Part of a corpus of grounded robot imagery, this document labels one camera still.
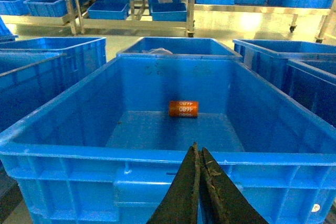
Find blue crate at left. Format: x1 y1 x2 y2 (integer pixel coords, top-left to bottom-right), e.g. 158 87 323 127
1 37 107 79

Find large blue plastic crate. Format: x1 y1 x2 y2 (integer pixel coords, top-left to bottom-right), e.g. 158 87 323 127
1 56 335 223

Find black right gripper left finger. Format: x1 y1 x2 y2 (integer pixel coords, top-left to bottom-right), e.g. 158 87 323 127
147 143 200 223

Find blue crate behind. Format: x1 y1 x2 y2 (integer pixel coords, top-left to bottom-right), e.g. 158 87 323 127
117 37 243 62

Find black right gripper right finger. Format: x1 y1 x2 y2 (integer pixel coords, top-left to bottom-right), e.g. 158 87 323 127
199 148 267 223

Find orange cylinder labelled 4680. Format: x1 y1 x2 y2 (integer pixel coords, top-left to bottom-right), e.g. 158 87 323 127
169 101 199 118

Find blue crate at right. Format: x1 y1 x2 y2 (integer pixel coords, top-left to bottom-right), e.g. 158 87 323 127
233 39 335 89

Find blue crate near left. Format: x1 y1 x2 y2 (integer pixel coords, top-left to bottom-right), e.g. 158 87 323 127
0 51 68 172

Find blue crate near right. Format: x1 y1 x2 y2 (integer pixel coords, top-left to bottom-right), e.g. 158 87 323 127
282 59 335 126

